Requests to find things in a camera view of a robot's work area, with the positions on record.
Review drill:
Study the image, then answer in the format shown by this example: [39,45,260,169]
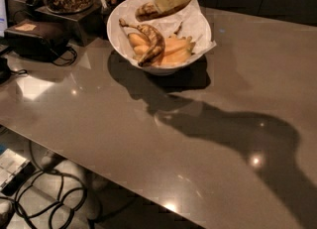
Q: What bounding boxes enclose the long spotted brown banana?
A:
[119,18,165,67]

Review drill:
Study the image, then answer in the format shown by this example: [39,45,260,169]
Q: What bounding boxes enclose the white ceramic bowl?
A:
[106,0,213,76]

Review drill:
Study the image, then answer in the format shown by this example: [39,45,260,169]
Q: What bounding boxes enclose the black box with label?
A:
[4,20,70,62]

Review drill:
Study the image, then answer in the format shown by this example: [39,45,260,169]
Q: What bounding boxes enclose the white paper bowl liner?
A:
[116,0,218,65]

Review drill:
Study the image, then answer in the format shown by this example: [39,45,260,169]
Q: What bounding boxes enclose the dark metal jar stand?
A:
[36,2,105,47]

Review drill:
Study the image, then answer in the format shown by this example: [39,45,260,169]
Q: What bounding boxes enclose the short spotted brown banana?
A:
[135,2,188,22]

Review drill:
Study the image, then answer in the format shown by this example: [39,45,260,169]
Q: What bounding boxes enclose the black cables on floor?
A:
[0,140,140,229]

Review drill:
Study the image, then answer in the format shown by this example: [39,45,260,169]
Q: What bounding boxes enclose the monitor edge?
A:
[0,0,8,40]

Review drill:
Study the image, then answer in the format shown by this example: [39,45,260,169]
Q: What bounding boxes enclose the black round object left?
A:
[0,57,11,84]

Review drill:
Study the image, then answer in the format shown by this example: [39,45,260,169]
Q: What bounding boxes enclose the white box on floor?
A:
[0,149,30,196]

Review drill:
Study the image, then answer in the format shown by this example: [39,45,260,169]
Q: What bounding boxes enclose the yellow bananas under pile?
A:
[128,25,196,66]

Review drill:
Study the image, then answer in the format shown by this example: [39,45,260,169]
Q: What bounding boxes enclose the black cable on table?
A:
[51,45,79,67]

